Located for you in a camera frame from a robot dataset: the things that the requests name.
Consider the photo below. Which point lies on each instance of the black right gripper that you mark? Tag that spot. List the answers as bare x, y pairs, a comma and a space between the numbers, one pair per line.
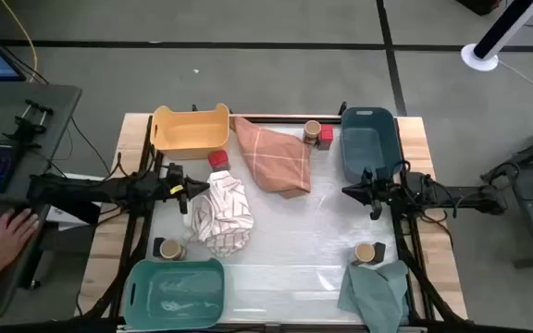
377, 192

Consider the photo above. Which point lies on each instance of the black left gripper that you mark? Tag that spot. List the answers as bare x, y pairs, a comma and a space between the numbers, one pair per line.
176, 182

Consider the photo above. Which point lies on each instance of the red cube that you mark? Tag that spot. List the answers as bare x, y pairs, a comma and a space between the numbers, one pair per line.
219, 159

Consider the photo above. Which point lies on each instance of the dark blue plastic bin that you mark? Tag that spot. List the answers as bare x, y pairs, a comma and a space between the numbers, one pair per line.
368, 143

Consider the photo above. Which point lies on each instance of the wooden lid spice jar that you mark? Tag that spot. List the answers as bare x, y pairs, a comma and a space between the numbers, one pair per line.
313, 129
170, 250
364, 253

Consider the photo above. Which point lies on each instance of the red lid spice jar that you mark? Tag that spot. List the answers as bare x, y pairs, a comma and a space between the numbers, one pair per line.
325, 134

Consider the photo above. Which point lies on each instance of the teal plastic bin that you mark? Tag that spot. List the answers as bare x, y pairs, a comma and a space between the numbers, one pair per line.
174, 296

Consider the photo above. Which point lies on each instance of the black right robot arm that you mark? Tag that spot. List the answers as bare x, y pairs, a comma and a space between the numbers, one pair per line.
470, 196

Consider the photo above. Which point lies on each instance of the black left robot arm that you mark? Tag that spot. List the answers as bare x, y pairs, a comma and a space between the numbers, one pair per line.
86, 189

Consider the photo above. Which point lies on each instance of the white striped cloth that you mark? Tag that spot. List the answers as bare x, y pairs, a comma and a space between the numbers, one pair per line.
225, 217

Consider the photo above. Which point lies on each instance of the yellow plastic bin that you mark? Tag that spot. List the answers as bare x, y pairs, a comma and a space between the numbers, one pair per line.
188, 131

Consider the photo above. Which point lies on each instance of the white glossy table mat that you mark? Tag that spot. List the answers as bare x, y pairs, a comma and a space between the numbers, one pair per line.
294, 240

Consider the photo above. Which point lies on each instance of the orange plaid cloth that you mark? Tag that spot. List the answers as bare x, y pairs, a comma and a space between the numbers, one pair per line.
273, 159

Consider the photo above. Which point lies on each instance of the teal green cloth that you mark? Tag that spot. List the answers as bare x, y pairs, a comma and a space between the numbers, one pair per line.
377, 296

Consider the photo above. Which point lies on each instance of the white box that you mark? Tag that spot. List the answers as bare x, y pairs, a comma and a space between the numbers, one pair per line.
63, 217

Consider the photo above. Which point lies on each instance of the black clamp holder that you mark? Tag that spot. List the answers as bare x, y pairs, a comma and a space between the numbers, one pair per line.
28, 127

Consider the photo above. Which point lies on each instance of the white floor stand pole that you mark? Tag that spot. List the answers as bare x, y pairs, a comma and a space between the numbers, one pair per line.
479, 57

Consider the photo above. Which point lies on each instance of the person's hand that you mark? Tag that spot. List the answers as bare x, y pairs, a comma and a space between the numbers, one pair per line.
7, 238

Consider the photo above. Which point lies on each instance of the black aluminium table frame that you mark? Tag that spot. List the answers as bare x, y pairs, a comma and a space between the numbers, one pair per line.
148, 139

